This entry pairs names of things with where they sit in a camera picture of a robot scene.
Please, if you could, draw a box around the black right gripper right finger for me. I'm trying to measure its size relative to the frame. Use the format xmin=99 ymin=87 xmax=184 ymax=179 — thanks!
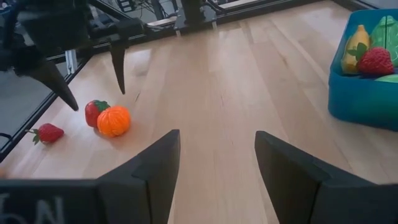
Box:
xmin=254 ymin=130 xmax=398 ymax=224

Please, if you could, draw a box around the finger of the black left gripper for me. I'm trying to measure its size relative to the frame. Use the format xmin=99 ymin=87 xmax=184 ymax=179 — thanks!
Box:
xmin=110 ymin=42 xmax=127 ymax=95
xmin=15 ymin=60 xmax=80 ymax=112

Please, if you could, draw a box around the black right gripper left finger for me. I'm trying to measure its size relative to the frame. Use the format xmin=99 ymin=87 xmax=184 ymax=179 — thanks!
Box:
xmin=96 ymin=129 xmax=181 ymax=224

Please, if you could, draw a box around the red toy strawberry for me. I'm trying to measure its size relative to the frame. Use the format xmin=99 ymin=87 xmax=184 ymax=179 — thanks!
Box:
xmin=347 ymin=42 xmax=395 ymax=76
xmin=26 ymin=123 xmax=65 ymax=146

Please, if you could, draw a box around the yellow toy banana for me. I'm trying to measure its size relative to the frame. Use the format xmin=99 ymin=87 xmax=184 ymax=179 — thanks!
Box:
xmin=341 ymin=24 xmax=371 ymax=75

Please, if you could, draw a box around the green toy pea pod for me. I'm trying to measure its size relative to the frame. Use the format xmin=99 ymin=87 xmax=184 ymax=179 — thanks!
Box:
xmin=369 ymin=15 xmax=398 ymax=68

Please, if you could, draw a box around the silver aluminium bar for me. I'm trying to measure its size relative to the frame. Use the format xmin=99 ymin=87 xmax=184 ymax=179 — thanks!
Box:
xmin=65 ymin=49 xmax=78 ymax=75

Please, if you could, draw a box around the red plastic fruit green cap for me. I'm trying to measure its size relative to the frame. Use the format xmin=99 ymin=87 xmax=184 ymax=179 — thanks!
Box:
xmin=85 ymin=100 xmax=111 ymax=128

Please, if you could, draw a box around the orange plastic toy tangerine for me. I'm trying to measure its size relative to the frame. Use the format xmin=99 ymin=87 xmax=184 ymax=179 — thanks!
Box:
xmin=96 ymin=105 xmax=131 ymax=138

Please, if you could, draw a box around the blue plastic container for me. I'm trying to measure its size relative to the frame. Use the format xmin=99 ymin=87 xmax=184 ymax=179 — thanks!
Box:
xmin=328 ymin=8 xmax=398 ymax=132

